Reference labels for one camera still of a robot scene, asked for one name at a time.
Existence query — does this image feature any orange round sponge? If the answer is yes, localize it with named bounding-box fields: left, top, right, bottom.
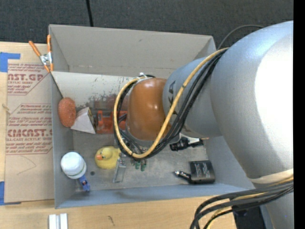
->
left=58, top=97, right=77, bottom=128

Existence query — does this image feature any orange-red plastic toy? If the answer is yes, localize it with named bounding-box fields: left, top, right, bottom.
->
left=95, top=110, right=128, bottom=135

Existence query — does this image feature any yellow rubber duck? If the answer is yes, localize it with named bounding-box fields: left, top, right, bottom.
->
left=94, top=146, right=122, bottom=170

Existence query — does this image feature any white wedge box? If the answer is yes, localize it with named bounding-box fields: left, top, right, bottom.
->
left=70, top=106, right=97, bottom=135

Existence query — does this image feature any grey metal bin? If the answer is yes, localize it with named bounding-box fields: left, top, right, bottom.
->
left=48, top=24, right=256, bottom=209

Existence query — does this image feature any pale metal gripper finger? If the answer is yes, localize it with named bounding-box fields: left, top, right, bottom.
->
left=118, top=158, right=127, bottom=184
left=112, top=158, right=122, bottom=184

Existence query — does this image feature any black flat box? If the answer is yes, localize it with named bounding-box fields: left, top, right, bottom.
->
left=189, top=160, right=216, bottom=185

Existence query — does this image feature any brown cardboard board red print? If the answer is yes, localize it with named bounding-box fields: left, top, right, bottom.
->
left=0, top=41, right=56, bottom=206

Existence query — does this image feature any white and blue spray bottle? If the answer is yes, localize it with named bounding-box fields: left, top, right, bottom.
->
left=60, top=151, right=91, bottom=193

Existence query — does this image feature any black cylinder on white bracket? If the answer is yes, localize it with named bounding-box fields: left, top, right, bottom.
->
left=169, top=134, right=210, bottom=152

